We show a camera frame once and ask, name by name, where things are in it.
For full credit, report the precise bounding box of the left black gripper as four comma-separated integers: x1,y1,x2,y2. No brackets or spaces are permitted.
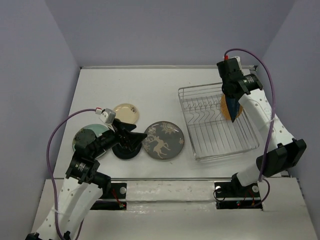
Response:
92,118,148,157

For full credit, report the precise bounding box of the dark blue leaf-shaped plate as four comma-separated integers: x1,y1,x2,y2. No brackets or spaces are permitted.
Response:
225,96,241,122

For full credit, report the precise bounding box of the round woven wicker plate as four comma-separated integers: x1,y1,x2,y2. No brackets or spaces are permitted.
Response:
220,94,243,120

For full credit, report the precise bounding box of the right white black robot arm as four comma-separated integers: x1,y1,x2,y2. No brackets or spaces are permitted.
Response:
125,73,306,196

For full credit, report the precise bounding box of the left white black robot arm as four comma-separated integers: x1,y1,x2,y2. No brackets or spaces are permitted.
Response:
26,129,147,240

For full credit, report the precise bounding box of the black round plate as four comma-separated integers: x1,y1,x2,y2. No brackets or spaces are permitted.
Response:
112,141,142,160

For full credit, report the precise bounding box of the cream floral ceramic plate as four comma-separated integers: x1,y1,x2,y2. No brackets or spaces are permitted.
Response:
113,103,140,124

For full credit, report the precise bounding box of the grey reindeer snowflake plate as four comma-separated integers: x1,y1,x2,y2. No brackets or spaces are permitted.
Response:
142,121,185,161

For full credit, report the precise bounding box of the light green floral plate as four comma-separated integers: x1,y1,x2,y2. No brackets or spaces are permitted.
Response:
72,124,111,152

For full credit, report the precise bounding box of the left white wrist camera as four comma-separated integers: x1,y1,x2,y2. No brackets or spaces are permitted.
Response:
99,108,116,125

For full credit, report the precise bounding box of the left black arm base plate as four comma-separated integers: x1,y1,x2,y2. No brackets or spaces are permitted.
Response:
91,181,127,211

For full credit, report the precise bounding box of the metal wire dish rack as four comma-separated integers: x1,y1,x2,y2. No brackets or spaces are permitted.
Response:
178,82,258,150

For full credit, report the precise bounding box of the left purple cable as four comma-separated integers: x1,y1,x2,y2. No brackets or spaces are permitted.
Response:
46,107,103,240

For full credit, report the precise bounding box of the purple cable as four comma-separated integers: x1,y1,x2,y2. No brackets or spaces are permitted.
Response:
223,48,277,208
46,107,103,240

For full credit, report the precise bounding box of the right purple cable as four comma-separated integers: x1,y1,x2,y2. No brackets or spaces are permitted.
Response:
223,48,277,208

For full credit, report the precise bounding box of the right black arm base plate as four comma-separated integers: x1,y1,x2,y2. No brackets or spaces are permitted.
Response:
213,181,262,210

